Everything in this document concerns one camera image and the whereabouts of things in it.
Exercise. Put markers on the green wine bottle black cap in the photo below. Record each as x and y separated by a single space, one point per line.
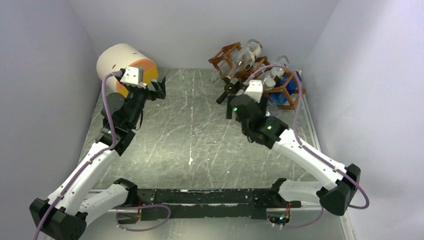
230 88

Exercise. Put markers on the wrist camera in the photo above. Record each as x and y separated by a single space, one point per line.
254 90
133 77

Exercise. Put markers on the white orange bread box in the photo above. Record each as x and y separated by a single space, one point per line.
122 55

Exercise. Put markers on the square clear whisky bottle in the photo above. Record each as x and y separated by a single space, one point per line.
271 78

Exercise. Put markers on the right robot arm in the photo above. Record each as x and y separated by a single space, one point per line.
335 185

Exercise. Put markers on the blue glass bottle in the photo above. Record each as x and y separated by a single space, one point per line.
282 94

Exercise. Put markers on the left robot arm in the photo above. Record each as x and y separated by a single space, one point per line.
65 213

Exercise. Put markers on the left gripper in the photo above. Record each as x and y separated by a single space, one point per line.
159 87

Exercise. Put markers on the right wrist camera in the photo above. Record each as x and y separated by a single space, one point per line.
254 90

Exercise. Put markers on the wooden wine rack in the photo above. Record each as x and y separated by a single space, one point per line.
222 63

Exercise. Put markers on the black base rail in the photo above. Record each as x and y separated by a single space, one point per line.
254 203

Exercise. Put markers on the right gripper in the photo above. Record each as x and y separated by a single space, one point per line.
230 105

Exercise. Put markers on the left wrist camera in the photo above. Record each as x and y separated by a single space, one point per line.
133 77

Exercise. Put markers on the round clear glass bottle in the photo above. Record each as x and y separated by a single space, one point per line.
245 57

